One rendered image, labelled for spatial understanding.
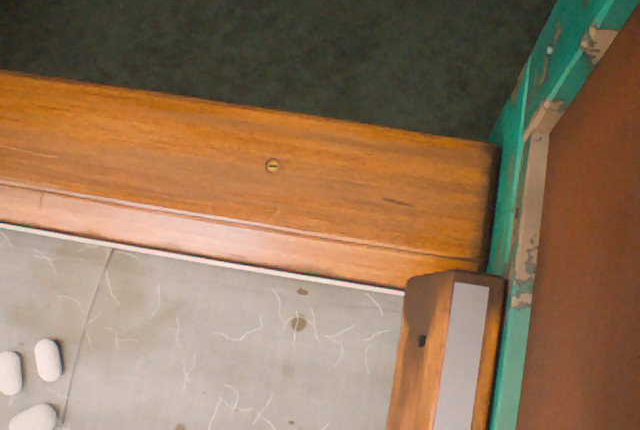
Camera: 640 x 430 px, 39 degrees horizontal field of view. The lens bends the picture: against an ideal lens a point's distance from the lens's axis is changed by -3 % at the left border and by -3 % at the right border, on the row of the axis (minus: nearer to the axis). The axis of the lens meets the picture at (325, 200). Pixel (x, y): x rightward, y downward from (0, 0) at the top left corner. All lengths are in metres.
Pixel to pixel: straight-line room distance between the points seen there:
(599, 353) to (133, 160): 0.41
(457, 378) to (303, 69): 1.04
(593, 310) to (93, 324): 0.40
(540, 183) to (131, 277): 0.31
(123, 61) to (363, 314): 0.98
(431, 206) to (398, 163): 0.04
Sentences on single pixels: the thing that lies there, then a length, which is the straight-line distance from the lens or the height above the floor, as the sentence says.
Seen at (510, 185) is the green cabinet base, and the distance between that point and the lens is 0.63.
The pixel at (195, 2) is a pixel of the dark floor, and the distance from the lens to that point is 1.61.
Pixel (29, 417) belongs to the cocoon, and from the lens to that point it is 0.69.
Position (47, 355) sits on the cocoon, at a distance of 0.70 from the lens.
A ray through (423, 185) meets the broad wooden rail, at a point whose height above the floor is 0.76.
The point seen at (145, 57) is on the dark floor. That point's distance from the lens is 1.58.
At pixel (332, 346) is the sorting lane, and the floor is 0.74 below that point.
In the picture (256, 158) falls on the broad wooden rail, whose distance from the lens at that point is 0.69.
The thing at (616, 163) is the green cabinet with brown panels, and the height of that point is 1.03.
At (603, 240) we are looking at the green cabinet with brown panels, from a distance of 0.43.
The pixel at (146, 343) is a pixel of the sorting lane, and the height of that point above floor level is 0.74.
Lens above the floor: 1.42
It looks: 75 degrees down
